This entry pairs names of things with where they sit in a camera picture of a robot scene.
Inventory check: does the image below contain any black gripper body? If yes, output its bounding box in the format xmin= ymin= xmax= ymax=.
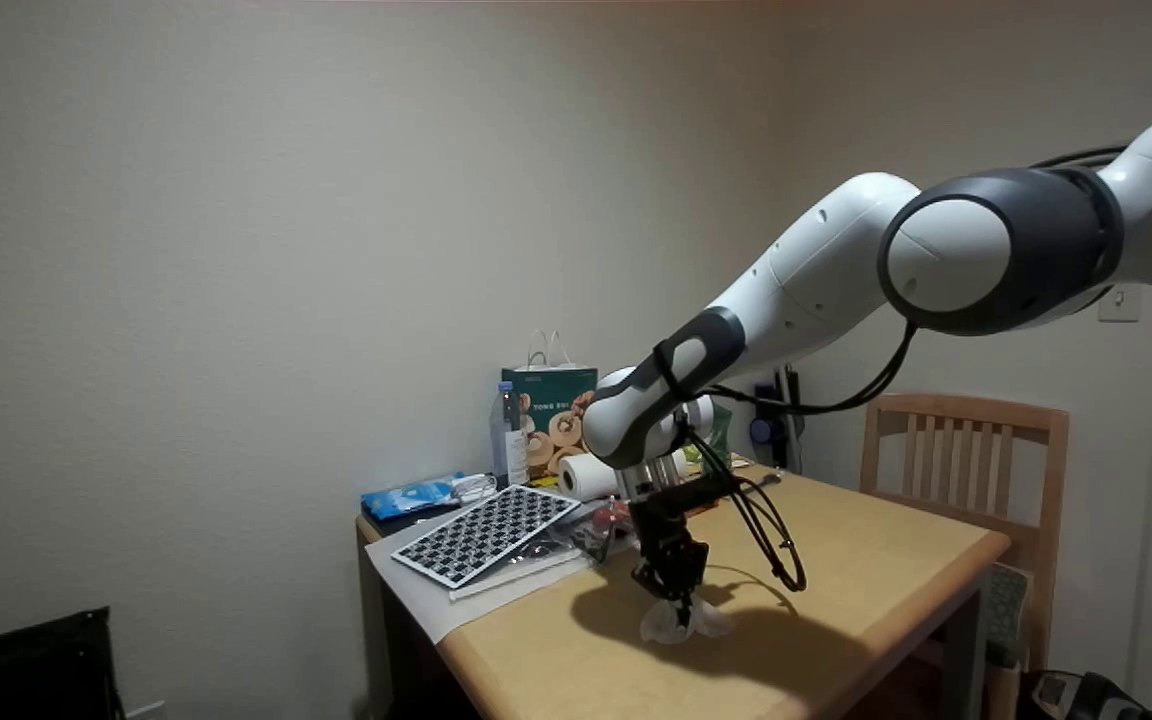
xmin=631 ymin=513 xmax=708 ymax=595

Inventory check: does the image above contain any white cloth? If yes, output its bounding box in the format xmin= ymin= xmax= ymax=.
xmin=641 ymin=595 xmax=736 ymax=645

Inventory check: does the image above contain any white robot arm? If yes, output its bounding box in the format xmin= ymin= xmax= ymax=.
xmin=583 ymin=130 xmax=1152 ymax=472

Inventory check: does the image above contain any red snack packet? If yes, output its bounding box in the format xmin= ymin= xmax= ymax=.
xmin=574 ymin=513 xmax=631 ymax=566

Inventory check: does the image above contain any white paper towel roll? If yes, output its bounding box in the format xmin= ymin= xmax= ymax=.
xmin=558 ymin=451 xmax=622 ymax=501

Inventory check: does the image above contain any black white checkerboard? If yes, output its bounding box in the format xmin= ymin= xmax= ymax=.
xmin=397 ymin=490 xmax=581 ymax=588

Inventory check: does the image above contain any green donut gift bag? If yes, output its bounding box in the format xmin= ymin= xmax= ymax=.
xmin=494 ymin=366 xmax=595 ymax=486

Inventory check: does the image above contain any clear plastic water bottle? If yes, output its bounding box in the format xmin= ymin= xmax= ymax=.
xmin=502 ymin=384 xmax=529 ymax=486

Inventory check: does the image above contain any blue plastic packet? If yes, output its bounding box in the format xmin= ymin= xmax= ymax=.
xmin=358 ymin=482 xmax=461 ymax=523

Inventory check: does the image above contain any wooden chair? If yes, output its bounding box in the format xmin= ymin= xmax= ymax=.
xmin=861 ymin=394 xmax=1067 ymax=720

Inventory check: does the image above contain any black folding cart crate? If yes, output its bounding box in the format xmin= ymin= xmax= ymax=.
xmin=0 ymin=610 xmax=125 ymax=720

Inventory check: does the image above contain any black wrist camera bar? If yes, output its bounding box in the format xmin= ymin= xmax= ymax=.
xmin=629 ymin=472 xmax=763 ymax=515

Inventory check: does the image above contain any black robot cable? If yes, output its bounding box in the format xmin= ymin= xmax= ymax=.
xmin=650 ymin=143 xmax=1128 ymax=595

